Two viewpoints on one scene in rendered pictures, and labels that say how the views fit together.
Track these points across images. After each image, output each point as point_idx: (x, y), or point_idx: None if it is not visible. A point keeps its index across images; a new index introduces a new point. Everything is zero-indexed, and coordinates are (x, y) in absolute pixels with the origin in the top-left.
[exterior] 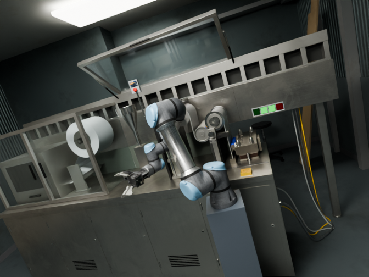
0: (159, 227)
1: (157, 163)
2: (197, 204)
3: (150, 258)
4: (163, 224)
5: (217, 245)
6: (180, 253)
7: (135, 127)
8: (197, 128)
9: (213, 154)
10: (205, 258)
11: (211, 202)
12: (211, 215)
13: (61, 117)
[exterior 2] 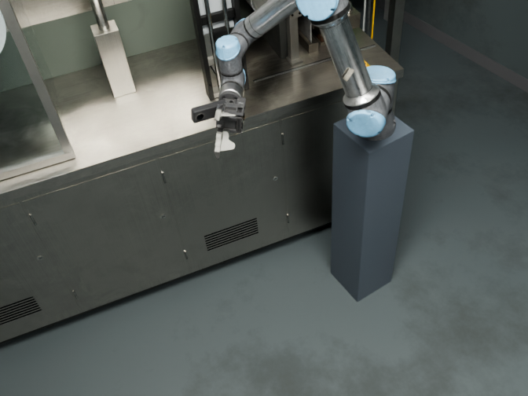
0: (196, 193)
1: (243, 77)
2: (277, 136)
3: (169, 250)
4: (207, 185)
5: (368, 191)
6: (228, 224)
7: None
8: None
9: (280, 37)
10: (268, 218)
11: None
12: (374, 152)
13: None
